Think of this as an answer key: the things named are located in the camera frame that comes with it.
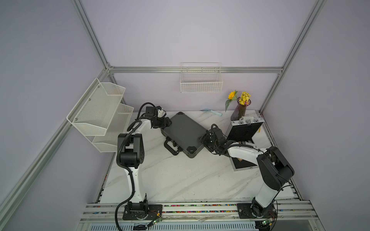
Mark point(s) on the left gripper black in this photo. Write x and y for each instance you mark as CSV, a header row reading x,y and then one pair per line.
x,y
166,124

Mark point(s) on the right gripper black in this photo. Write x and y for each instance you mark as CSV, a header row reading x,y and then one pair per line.
x,y
204,138

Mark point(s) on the silver aluminium poker case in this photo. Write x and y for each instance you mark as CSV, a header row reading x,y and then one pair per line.
x,y
242,131

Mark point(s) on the aluminium frame rail structure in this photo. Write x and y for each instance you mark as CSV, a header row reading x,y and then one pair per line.
x,y
19,192

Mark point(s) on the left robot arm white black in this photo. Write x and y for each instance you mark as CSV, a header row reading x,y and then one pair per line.
x,y
131,153

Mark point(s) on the dark grey poker case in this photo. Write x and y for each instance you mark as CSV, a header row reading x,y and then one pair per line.
x,y
183,135

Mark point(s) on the yellow sunflower with leaf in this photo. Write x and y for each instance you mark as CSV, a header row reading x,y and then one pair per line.
x,y
231,97

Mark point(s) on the light blue plastic tool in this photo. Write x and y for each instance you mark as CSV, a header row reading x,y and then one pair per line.
x,y
212,111

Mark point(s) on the purple glass vase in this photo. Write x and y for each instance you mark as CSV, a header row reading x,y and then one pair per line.
x,y
240,110

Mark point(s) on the white wire wall basket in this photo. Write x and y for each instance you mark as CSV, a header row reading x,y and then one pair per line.
x,y
200,77

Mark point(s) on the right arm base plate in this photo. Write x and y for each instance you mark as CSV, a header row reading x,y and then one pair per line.
x,y
250,211

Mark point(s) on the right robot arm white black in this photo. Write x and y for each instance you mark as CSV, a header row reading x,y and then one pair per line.
x,y
275,170

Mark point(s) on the yellow flower bunch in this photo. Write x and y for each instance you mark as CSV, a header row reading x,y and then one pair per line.
x,y
245,99

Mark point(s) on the white mesh two-tier shelf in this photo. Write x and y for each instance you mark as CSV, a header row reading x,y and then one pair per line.
x,y
100,115

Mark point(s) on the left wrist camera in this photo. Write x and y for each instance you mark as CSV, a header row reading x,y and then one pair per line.
x,y
161,112

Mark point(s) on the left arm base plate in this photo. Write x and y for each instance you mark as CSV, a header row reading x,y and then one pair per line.
x,y
136,211

